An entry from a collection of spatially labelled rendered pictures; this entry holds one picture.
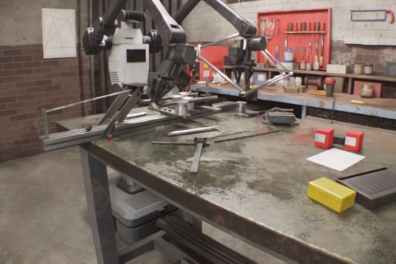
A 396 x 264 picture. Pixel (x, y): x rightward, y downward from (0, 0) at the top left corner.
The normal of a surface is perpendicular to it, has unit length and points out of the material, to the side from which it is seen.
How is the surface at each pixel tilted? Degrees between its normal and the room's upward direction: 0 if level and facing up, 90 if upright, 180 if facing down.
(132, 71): 90
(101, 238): 90
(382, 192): 0
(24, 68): 90
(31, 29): 90
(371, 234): 0
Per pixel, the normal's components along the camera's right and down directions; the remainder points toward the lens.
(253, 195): 0.00, -0.98
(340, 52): -0.71, 0.15
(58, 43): 0.71, 0.15
